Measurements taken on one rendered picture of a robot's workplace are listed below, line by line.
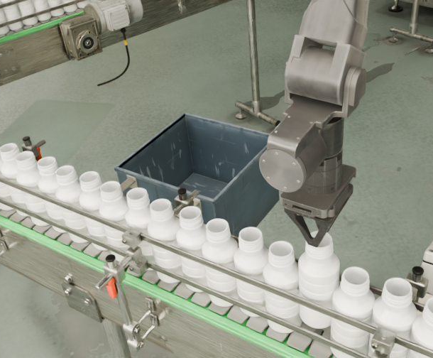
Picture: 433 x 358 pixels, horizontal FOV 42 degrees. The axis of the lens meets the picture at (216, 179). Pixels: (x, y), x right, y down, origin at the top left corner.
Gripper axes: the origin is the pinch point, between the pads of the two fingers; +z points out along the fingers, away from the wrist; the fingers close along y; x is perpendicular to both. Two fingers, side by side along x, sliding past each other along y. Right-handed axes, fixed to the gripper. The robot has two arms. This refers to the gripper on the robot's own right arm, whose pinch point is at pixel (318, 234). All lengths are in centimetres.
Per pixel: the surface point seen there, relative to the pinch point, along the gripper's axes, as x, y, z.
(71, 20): -149, -92, 22
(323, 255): 1.3, 1.2, 2.5
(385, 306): 10.7, 1.4, 7.9
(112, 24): -136, -101, 25
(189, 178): -68, -54, 48
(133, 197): -36.3, -0.5, 6.7
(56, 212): -56, 2, 15
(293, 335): -3.0, 2.5, 21.5
